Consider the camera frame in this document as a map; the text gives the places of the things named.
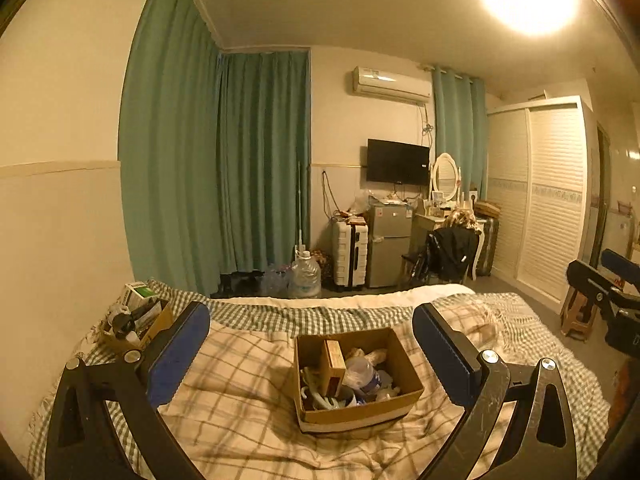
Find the clear cotton swab jar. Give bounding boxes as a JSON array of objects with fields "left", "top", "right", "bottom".
[{"left": 343, "top": 358, "right": 380, "bottom": 394}]

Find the wooden box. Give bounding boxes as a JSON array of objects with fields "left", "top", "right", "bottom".
[{"left": 319, "top": 339, "right": 346, "bottom": 398}]

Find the white cloth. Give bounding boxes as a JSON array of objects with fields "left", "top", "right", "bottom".
[{"left": 346, "top": 348, "right": 387, "bottom": 367}]

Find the small wooden stool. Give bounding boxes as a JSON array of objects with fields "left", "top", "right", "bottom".
[{"left": 560, "top": 287, "right": 597, "bottom": 341}]

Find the white louvered wardrobe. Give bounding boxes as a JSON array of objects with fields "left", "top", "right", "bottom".
[{"left": 487, "top": 96, "right": 598, "bottom": 313}]

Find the small SF cardboard box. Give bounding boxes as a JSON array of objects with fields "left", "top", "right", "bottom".
[{"left": 98, "top": 282, "right": 177, "bottom": 356}]

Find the beige plaid blanket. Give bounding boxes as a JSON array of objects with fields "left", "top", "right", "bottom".
[{"left": 158, "top": 295, "right": 463, "bottom": 479}]

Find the white dressing table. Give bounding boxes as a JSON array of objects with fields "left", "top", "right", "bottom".
[{"left": 409, "top": 212, "right": 487, "bottom": 281}]

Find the oval white vanity mirror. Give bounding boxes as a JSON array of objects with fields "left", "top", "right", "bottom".
[{"left": 431, "top": 153, "right": 461, "bottom": 205}]

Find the large open cardboard box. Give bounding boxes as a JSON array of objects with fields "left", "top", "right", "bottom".
[{"left": 293, "top": 328, "right": 424, "bottom": 434}]

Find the green curtain right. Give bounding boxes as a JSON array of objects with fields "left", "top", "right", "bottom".
[{"left": 432, "top": 66, "right": 489, "bottom": 198}]

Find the green curtain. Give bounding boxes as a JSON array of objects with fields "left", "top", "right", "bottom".
[
  {"left": 118, "top": 0, "right": 311, "bottom": 295},
  {"left": 432, "top": 66, "right": 489, "bottom": 198}
]

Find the grey mini fridge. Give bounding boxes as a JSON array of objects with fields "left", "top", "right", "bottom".
[{"left": 367, "top": 205, "right": 412, "bottom": 288}]

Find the white suitcase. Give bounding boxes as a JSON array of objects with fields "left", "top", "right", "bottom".
[{"left": 332, "top": 217, "right": 369, "bottom": 289}]

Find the large clear water bottle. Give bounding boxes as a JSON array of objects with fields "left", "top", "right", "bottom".
[{"left": 288, "top": 250, "right": 321, "bottom": 299}]

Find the white air conditioner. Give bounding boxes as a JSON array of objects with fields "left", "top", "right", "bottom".
[{"left": 352, "top": 66, "right": 432, "bottom": 104}]

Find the green curtain left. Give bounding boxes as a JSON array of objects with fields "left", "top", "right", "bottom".
[{"left": 118, "top": 0, "right": 311, "bottom": 295}]

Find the black wall television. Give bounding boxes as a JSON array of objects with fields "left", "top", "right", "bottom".
[{"left": 366, "top": 139, "right": 431, "bottom": 186}]

